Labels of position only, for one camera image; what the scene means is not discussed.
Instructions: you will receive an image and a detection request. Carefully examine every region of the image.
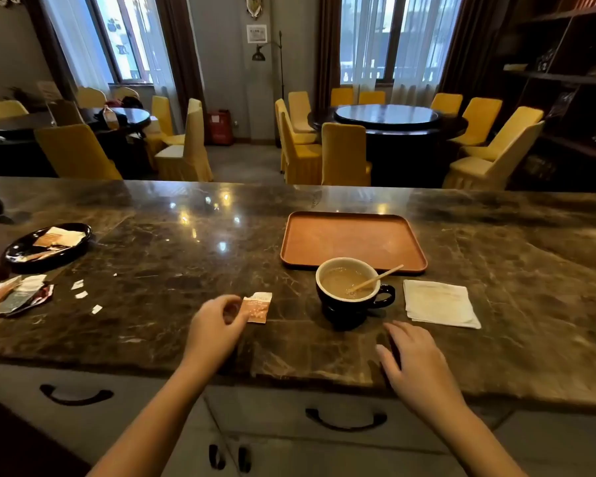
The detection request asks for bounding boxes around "grey counter cabinet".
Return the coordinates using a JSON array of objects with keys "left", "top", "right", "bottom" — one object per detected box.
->
[{"left": 0, "top": 361, "right": 596, "bottom": 477}]

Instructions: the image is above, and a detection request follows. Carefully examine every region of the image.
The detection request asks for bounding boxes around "orange rectangular tray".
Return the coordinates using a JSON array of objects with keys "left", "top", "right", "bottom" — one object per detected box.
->
[{"left": 279, "top": 211, "right": 428, "bottom": 274}]

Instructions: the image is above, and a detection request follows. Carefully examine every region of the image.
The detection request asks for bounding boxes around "white folded napkin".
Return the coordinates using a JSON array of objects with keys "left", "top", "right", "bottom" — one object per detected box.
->
[{"left": 403, "top": 279, "right": 482, "bottom": 330}]

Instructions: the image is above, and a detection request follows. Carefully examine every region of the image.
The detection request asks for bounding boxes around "wooden stirring stick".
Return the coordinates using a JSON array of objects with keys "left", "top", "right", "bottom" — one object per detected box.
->
[{"left": 347, "top": 264, "right": 405, "bottom": 294}]

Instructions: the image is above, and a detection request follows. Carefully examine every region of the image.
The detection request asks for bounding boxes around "dark brown curtain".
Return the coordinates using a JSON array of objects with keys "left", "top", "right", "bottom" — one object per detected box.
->
[
  {"left": 154, "top": 0, "right": 207, "bottom": 125},
  {"left": 437, "top": 0, "right": 507, "bottom": 102},
  {"left": 314, "top": 0, "right": 343, "bottom": 114}
]

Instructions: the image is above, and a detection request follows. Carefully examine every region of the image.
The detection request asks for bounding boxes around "red floor box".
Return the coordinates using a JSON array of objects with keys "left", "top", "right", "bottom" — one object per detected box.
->
[{"left": 207, "top": 109, "right": 234, "bottom": 146}]

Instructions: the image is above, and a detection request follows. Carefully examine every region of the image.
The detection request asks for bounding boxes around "round glass turntable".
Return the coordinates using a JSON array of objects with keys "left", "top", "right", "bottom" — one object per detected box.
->
[{"left": 334, "top": 104, "right": 441, "bottom": 128}]

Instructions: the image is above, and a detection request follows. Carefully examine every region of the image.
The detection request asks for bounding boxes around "person's right hand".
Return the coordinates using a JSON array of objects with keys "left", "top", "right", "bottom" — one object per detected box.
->
[{"left": 376, "top": 321, "right": 467, "bottom": 424}]

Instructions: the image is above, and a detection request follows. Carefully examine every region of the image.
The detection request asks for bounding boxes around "person's left hand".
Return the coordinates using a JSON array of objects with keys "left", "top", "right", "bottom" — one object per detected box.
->
[{"left": 183, "top": 294, "right": 251, "bottom": 376}]

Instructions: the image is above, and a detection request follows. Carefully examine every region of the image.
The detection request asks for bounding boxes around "orange torn sachet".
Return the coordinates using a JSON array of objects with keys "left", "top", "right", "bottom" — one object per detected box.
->
[{"left": 241, "top": 292, "right": 273, "bottom": 324}]

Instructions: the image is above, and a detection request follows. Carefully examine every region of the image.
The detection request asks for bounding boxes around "person's left forearm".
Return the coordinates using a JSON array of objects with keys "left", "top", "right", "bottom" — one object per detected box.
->
[{"left": 87, "top": 361, "right": 210, "bottom": 477}]

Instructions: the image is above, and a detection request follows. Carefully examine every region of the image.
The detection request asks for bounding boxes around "dark round dining table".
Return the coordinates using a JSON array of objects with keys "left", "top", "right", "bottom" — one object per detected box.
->
[
  {"left": 0, "top": 107, "right": 153, "bottom": 177},
  {"left": 307, "top": 104, "right": 469, "bottom": 188}
]

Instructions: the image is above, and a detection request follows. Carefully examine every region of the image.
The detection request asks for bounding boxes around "person's right forearm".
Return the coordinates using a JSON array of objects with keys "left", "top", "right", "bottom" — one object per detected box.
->
[{"left": 426, "top": 401, "right": 528, "bottom": 477}]

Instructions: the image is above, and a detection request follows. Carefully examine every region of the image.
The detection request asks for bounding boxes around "white crumpled paper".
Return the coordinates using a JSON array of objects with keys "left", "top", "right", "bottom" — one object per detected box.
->
[{"left": 15, "top": 274, "right": 47, "bottom": 293}]

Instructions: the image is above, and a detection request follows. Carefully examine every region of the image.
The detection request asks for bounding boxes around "window with white sheer curtain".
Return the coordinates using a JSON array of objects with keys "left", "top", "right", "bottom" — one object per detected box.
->
[
  {"left": 340, "top": 0, "right": 464, "bottom": 106},
  {"left": 40, "top": 0, "right": 179, "bottom": 97}
]

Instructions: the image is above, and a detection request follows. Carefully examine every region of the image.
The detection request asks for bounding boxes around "black curved drawer handle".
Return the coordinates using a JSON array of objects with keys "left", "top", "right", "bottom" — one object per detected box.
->
[
  {"left": 39, "top": 384, "right": 114, "bottom": 407},
  {"left": 305, "top": 407, "right": 388, "bottom": 433}
]

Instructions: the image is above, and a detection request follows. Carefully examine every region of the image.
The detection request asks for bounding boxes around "black oval plate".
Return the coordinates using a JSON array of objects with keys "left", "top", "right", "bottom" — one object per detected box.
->
[{"left": 1, "top": 223, "right": 93, "bottom": 272}]

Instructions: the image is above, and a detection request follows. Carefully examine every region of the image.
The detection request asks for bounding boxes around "white empty sachet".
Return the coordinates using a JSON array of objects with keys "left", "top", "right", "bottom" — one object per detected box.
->
[{"left": 47, "top": 227, "right": 86, "bottom": 247}]

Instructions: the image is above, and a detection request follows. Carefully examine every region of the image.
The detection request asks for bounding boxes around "dark wooden shelf unit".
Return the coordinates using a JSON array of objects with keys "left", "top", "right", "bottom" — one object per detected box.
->
[{"left": 496, "top": 0, "right": 596, "bottom": 193}]

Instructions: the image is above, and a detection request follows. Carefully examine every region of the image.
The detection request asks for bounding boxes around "black floor lamp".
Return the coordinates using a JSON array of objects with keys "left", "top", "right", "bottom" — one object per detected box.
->
[{"left": 251, "top": 30, "right": 286, "bottom": 101}]

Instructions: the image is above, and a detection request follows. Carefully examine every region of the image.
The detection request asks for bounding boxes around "milky coffee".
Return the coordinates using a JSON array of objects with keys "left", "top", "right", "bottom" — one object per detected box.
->
[{"left": 322, "top": 266, "right": 375, "bottom": 300}]

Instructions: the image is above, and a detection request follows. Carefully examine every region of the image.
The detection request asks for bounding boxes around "grey foil wrapper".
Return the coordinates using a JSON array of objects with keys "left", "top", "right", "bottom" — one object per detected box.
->
[{"left": 0, "top": 288, "right": 36, "bottom": 315}]

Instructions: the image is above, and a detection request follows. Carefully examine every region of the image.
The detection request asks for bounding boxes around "used wooden stick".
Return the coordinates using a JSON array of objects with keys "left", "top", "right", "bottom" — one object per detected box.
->
[{"left": 16, "top": 245, "right": 71, "bottom": 263}]

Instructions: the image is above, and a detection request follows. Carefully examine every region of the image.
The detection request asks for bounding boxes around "group of yellow covered chairs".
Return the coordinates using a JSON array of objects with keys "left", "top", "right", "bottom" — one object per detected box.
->
[
  {"left": 274, "top": 87, "right": 546, "bottom": 190},
  {"left": 0, "top": 86, "right": 215, "bottom": 183}
]

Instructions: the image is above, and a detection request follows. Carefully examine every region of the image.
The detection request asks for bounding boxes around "dark blue coffee cup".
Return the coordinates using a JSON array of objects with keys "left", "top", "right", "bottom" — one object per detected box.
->
[{"left": 315, "top": 257, "right": 396, "bottom": 329}]

